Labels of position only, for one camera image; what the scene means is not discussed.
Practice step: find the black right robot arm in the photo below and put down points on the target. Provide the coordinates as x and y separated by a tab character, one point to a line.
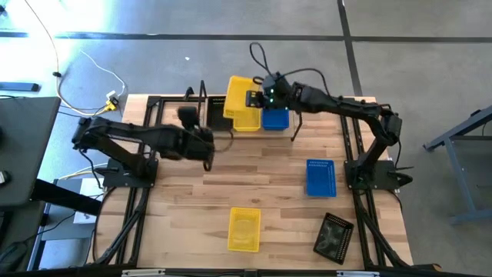
338	107

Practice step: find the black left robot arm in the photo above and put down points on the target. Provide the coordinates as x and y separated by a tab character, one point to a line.
127	134

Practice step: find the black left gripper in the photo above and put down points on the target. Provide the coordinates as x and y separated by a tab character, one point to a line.
188	117

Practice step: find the silver frame bracket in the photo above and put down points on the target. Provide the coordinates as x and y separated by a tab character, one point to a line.
144	272
357	273

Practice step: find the black desk foot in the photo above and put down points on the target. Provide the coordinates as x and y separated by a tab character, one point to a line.
65	196

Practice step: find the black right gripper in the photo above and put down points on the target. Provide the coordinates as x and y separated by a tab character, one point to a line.
255	100

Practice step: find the yellow plastic basket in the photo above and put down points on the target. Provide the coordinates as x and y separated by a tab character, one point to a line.
248	123
244	231
236	96

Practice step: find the white power adapter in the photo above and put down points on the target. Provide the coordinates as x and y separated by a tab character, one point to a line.
111	94

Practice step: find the grey desk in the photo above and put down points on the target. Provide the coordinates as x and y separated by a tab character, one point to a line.
27	146

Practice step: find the white box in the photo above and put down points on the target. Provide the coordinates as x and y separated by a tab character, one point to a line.
90	186

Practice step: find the black flat bar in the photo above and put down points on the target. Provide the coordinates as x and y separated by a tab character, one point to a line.
19	87

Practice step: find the black aluminium table frame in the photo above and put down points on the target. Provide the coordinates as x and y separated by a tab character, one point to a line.
169	100

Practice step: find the yellow plug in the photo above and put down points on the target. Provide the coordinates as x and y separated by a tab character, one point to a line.
111	104

